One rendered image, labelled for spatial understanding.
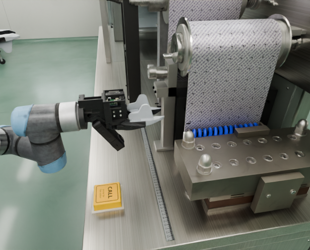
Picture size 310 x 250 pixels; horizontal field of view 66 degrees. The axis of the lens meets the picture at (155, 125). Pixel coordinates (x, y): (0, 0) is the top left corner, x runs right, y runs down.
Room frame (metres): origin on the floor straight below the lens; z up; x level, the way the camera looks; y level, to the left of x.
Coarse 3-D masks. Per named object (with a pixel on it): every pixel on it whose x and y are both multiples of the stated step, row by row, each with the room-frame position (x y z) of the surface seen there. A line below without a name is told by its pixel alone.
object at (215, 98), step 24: (216, 72) 0.58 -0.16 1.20; (240, 72) 0.59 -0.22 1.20; (264, 72) 0.60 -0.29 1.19; (192, 96) 0.57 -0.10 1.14; (216, 96) 0.58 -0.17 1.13; (240, 96) 0.59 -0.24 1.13; (264, 96) 0.61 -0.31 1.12; (192, 120) 0.57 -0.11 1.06; (216, 120) 0.58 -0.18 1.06; (240, 120) 0.60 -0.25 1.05
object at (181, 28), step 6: (180, 24) 0.63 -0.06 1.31; (180, 30) 0.63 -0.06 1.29; (282, 30) 0.63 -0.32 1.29; (186, 36) 0.58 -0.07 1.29; (282, 36) 0.62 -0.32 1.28; (186, 42) 0.58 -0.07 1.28; (282, 42) 0.62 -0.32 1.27; (186, 48) 0.57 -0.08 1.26; (282, 48) 0.61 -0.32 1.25; (186, 54) 0.57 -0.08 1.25; (186, 60) 0.57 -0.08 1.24; (180, 66) 0.61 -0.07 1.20
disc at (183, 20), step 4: (180, 20) 0.65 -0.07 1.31; (184, 20) 0.62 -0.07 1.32; (184, 24) 0.61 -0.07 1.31; (188, 24) 0.59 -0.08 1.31; (176, 28) 0.69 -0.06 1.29; (188, 28) 0.58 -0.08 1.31; (188, 32) 0.58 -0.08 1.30; (188, 36) 0.58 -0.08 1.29; (188, 40) 0.58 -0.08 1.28; (188, 44) 0.57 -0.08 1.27; (188, 48) 0.57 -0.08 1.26; (188, 52) 0.57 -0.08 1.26; (188, 56) 0.57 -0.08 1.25; (188, 60) 0.56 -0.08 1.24; (188, 64) 0.56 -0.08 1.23; (188, 68) 0.56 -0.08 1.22; (180, 72) 0.62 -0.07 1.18; (184, 72) 0.59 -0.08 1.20; (184, 76) 0.59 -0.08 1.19
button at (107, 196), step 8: (104, 184) 0.46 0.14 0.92; (112, 184) 0.46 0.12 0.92; (96, 192) 0.43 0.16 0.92; (104, 192) 0.43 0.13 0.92; (112, 192) 0.43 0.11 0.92; (120, 192) 0.44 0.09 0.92; (96, 200) 0.40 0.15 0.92; (104, 200) 0.40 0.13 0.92; (112, 200) 0.40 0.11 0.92; (120, 200) 0.40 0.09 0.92; (96, 208) 0.39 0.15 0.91; (104, 208) 0.39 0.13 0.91
